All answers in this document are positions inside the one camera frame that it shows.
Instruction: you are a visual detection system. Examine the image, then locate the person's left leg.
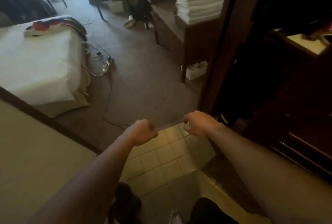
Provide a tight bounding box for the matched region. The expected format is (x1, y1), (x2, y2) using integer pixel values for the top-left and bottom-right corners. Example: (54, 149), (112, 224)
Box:
(108, 181), (143, 224)

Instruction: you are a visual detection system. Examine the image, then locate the white bed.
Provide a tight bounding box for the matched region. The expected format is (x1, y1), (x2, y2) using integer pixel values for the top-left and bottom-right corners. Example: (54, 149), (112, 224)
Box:
(0, 16), (91, 118)

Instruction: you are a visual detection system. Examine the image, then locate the thin white cord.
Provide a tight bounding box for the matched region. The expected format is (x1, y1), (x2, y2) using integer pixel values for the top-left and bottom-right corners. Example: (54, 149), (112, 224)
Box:
(80, 42), (107, 78)

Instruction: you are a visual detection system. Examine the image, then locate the person's right hand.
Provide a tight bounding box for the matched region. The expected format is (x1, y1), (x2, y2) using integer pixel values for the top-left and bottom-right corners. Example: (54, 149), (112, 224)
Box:
(183, 110), (224, 139)

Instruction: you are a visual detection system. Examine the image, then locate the white power strip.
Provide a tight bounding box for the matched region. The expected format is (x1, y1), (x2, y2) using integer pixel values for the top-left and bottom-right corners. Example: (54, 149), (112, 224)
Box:
(101, 55), (115, 73)

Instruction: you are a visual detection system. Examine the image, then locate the person's left hand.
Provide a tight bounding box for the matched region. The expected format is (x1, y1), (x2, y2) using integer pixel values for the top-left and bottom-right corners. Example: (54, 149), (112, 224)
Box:
(120, 119), (159, 147)

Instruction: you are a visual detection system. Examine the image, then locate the long wooden dresser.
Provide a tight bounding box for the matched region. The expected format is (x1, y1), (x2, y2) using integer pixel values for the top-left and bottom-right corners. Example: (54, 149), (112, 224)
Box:
(137, 0), (221, 83)

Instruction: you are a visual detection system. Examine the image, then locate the wooden counter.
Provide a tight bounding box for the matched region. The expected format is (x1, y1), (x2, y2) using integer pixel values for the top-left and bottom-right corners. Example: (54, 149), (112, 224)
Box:
(286, 32), (332, 57)

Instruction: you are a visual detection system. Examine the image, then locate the person's right forearm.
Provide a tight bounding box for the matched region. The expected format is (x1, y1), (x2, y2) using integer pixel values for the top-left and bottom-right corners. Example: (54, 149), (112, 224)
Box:
(210, 127), (332, 224)

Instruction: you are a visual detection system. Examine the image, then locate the person's left forearm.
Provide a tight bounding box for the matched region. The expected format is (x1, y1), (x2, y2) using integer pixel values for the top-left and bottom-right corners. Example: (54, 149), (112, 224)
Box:
(31, 137), (148, 224)

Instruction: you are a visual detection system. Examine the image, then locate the person's leg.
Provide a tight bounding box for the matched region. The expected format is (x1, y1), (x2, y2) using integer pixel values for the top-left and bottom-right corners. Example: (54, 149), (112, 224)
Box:
(108, 181), (143, 224)
(188, 197), (239, 224)

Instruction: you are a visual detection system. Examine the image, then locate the dark wooden wardrobe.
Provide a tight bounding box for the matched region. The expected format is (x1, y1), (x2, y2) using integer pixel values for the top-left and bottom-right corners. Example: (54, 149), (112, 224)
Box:
(197, 0), (332, 217)

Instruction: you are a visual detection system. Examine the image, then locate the person's right leg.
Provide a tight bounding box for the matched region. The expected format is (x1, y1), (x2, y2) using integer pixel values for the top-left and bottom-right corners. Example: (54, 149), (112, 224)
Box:
(188, 197), (239, 224)

